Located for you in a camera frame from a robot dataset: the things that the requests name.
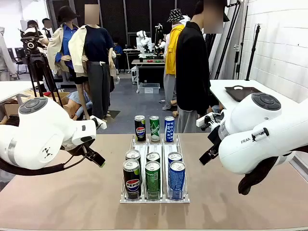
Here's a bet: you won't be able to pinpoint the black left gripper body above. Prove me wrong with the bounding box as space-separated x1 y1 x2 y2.
61 138 97 157

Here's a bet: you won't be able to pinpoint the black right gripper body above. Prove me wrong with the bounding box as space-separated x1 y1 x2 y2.
207 125 226 157

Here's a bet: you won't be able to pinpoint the black Pepsi can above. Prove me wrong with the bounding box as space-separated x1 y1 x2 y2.
125 149 141 165
122 159 141 201
134 115 147 142

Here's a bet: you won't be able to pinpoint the black serving tray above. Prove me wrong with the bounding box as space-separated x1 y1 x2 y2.
225 86 263 103

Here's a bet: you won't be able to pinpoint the person crouching in blue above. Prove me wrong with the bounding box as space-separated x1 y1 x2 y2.
64 90 94 121

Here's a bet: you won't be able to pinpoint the person in black cardigan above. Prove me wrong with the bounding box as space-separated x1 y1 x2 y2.
175 0 229 133

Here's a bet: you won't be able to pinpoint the background person white shirt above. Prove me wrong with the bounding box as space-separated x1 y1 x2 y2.
26 20 50 46

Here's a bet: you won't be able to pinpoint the blue Pocari Sweat can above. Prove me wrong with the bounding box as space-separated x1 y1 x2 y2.
167 152 183 167
169 160 186 200
164 116 175 143

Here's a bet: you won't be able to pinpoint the large white side table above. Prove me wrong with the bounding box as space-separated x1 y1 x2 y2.
209 79 308 114

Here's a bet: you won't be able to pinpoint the green Chilsung cider can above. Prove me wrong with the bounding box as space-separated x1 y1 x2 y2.
146 152 161 165
145 161 161 201
149 115 160 142

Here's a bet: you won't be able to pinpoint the brown cardboard box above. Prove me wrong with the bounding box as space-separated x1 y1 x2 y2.
3 91 70 118

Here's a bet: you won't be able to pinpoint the white can dispenser rack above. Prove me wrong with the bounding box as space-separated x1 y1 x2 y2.
119 135 191 204

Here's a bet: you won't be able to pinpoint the clear plastic storage box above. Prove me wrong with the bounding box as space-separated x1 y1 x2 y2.
139 82 161 94

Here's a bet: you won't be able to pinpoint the small white side table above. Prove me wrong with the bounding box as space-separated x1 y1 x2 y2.
0 80 44 104

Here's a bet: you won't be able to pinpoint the black light stand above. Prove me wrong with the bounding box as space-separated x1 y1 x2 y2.
244 23 262 82

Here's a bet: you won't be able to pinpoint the black leaning poles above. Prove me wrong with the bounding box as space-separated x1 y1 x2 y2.
213 0 249 80

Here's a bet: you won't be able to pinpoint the mannequin with yellow jacket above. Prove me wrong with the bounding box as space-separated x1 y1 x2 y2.
162 9 191 111

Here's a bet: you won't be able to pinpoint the grey background table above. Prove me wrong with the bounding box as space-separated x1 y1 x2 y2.
131 59 167 93

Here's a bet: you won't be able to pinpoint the mannequin with cream jacket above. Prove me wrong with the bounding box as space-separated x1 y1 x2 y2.
68 4 117 123

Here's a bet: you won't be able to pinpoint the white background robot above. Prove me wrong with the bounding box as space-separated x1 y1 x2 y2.
136 30 151 60

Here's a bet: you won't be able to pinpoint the mannequin with black hat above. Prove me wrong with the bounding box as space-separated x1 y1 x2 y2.
47 6 81 85

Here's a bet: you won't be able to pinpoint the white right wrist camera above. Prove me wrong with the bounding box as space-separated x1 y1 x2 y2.
196 112 218 128

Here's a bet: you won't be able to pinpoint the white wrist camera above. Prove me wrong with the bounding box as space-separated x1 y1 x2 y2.
90 115 107 130
196 112 218 128

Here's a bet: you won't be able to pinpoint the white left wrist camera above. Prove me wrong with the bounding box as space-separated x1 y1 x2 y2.
90 115 107 130

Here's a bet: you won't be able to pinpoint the dark right arm cable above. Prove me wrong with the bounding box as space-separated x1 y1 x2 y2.
238 151 296 195

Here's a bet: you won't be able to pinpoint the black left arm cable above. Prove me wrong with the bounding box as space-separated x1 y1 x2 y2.
0 144 88 176

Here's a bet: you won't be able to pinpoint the black camera tripod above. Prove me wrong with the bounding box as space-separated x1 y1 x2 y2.
18 26 64 108

